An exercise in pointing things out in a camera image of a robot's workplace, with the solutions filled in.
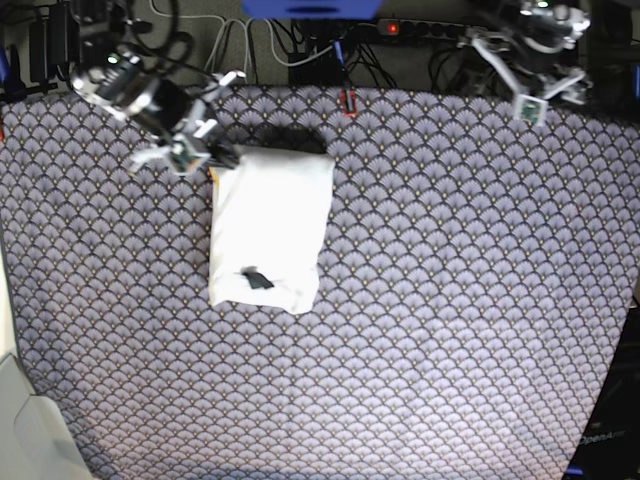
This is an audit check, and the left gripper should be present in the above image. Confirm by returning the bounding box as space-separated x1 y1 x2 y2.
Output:
458 34 593 108

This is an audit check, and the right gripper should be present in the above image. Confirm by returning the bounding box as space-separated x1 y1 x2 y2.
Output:
129 70 246 173

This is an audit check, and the white printed T-shirt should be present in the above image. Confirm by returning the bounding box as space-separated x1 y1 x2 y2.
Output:
208 145 336 314

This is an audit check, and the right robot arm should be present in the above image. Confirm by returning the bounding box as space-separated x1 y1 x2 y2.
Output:
70 1 245 176

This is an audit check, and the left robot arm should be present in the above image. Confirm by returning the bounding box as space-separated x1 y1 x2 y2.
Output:
459 1 592 105

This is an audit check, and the red black table clamp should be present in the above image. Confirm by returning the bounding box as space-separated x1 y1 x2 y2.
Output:
339 88 357 117

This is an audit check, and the blue box at top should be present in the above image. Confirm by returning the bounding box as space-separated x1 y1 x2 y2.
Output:
242 0 382 20

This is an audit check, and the black power strip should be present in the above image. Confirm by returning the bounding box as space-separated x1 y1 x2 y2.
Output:
376 18 470 40

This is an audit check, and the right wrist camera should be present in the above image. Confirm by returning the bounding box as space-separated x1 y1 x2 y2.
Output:
169 135 211 176

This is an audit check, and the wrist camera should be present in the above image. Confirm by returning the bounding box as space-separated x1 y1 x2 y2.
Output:
513 94 549 126
169 135 211 176

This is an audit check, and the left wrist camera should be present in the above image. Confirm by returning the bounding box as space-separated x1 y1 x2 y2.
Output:
513 94 549 126

